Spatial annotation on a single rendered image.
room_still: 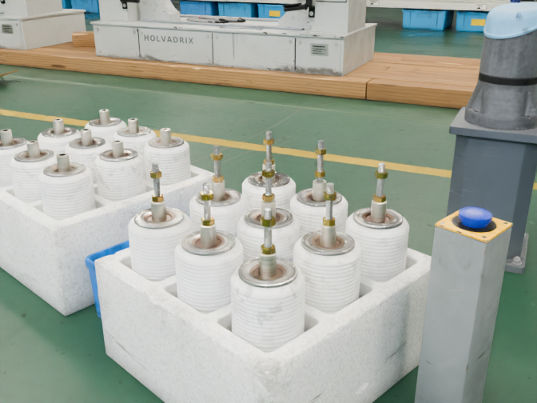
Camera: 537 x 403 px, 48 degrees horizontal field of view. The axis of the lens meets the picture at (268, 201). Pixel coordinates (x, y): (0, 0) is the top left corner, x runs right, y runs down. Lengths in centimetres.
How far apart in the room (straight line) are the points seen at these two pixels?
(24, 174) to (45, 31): 286
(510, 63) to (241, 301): 76
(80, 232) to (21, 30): 288
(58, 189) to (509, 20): 90
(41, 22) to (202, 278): 333
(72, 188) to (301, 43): 197
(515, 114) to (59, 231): 89
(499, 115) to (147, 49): 239
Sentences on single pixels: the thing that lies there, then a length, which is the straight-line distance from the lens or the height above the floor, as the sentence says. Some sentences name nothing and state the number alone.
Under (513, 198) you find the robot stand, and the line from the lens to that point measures 133.
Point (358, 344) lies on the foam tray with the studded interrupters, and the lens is 86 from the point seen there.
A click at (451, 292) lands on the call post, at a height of 23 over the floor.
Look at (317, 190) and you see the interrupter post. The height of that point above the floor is 27.
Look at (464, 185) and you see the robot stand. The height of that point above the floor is 18.
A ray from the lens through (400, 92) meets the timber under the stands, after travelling 277.
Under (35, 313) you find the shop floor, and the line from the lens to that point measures 123.
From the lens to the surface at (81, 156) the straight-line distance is 130.
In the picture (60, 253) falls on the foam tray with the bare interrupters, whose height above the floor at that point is 13.
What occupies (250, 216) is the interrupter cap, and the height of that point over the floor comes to 25.
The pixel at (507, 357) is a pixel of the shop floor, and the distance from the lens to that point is 112.
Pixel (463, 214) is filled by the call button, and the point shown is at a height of 33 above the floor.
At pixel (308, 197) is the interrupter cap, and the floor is 25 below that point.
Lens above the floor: 63
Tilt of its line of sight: 23 degrees down
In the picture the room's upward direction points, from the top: straight up
